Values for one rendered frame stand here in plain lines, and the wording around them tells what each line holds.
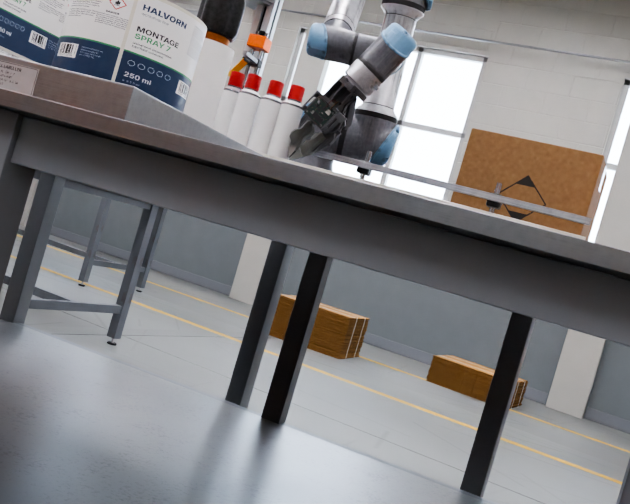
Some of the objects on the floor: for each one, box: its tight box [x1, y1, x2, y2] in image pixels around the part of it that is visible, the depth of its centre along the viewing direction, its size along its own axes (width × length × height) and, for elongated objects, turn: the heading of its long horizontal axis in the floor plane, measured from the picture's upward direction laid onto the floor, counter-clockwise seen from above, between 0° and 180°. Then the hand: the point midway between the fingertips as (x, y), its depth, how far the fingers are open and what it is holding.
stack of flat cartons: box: [269, 294, 370, 359], centre depth 597 cm, size 64×53×31 cm
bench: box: [17, 197, 167, 292], centre depth 624 cm, size 220×80×78 cm, turn 157°
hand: (294, 154), depth 171 cm, fingers closed, pressing on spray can
